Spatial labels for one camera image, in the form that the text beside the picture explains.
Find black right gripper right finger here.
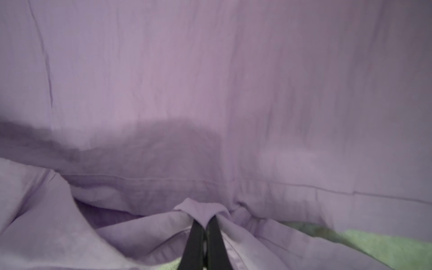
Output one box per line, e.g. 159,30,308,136
206,216,233,270

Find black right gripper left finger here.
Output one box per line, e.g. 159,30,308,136
177,220,205,270

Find purple long pants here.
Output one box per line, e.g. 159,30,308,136
1,1,432,270

